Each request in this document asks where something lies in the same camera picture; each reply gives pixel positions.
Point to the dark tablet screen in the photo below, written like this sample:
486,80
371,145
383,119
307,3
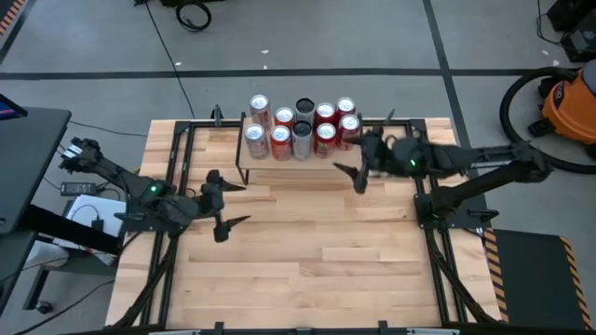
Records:
9,109

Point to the black mat hazard stripes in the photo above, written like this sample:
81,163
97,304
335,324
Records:
535,279

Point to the black power adapter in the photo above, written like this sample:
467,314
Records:
78,188

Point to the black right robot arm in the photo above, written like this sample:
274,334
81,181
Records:
489,179

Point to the black floor equipment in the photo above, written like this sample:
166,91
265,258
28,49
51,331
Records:
579,42

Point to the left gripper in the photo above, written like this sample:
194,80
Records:
212,200

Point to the black side desk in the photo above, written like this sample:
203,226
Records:
28,153

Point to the orange shop vacuum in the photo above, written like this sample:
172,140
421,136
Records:
503,111
570,107

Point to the red Coke Zero can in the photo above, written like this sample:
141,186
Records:
326,139

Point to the slim silver can black top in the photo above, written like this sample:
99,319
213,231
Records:
302,142
305,108

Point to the black metal table frame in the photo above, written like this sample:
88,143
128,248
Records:
417,125

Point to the silver Diet Coke can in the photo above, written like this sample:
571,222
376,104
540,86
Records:
259,111
256,142

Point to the orange Fanta can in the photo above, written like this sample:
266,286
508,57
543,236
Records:
284,116
280,143

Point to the wooden shelf black metal legs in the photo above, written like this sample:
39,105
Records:
279,164

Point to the white paper sheets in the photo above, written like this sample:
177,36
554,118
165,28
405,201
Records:
84,205

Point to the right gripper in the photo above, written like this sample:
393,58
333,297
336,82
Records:
378,156

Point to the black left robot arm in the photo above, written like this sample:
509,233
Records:
116,170

